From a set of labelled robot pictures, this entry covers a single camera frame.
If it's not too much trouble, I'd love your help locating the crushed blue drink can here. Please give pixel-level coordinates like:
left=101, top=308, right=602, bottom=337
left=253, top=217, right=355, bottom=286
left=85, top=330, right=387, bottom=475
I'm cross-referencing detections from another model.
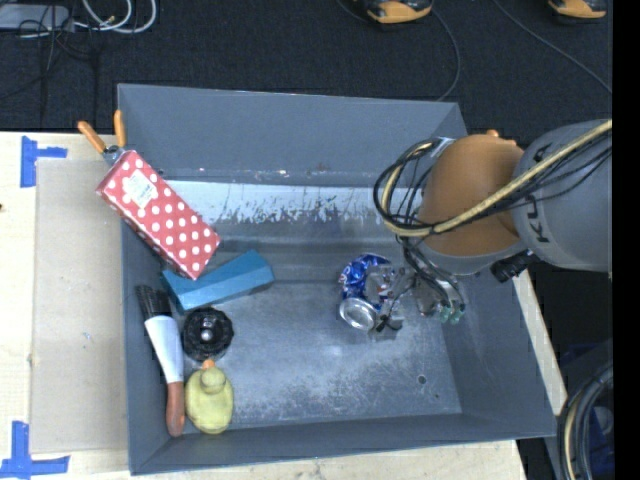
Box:
left=338, top=252, right=397, bottom=332

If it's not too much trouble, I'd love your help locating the pale wood board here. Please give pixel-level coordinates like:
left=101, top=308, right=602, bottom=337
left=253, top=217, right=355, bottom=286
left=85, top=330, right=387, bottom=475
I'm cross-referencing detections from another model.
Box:
left=28, top=159, right=132, bottom=457

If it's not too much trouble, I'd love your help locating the blue box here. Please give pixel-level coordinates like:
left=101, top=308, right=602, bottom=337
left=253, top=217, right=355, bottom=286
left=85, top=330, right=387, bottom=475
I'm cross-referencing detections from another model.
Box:
left=160, top=248, right=276, bottom=312

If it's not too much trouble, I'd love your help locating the white and orange handled brush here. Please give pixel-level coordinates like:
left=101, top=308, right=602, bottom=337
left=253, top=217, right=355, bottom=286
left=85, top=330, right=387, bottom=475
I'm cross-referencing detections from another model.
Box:
left=134, top=284, right=187, bottom=438

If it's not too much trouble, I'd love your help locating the yellow rubber duck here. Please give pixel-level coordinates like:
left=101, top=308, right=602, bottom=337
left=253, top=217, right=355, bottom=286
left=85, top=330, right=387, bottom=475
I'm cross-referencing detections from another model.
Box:
left=183, top=358, right=235, bottom=436

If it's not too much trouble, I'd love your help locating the black round ribbed knob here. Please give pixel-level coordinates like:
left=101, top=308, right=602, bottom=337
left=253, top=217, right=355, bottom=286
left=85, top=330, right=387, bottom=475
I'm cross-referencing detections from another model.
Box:
left=180, top=306, right=236, bottom=363

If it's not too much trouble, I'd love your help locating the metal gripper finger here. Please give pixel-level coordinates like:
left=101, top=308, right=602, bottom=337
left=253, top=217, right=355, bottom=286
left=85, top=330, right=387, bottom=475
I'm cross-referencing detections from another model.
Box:
left=380, top=266, right=416, bottom=297
left=369, top=299, right=407, bottom=336

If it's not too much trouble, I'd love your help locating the red white-dotted box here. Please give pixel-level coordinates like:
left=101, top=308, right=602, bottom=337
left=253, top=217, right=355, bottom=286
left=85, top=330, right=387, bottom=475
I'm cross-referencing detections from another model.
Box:
left=95, top=149, right=223, bottom=281

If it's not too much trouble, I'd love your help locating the grey metal bin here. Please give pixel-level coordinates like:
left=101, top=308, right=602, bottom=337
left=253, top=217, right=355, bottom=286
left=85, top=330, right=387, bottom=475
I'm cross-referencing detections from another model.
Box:
left=116, top=83, right=559, bottom=476

